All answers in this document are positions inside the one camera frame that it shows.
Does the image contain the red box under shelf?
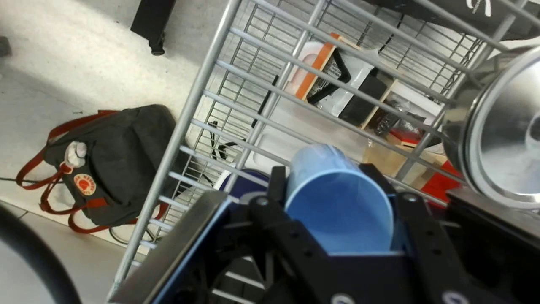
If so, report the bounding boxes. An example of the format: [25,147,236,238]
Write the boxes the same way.
[422,160,460,209]

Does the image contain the black backpack with red straps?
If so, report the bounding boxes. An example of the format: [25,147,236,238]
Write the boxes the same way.
[15,105,175,235]

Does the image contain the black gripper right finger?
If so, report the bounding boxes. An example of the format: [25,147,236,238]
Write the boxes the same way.
[361,164,476,304]

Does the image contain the light blue plastic cup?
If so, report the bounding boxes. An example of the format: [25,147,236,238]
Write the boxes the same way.
[285,143,395,257]

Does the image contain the silver metal bowl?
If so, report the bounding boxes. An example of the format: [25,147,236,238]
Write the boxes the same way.
[442,47,540,209]

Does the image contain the silver wire shelf rack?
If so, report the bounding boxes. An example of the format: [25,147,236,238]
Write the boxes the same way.
[109,0,540,304]

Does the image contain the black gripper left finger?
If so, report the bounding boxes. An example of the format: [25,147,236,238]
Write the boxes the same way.
[248,165,332,304]

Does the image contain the orange tray under shelf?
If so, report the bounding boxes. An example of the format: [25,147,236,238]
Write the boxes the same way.
[285,40,351,105]

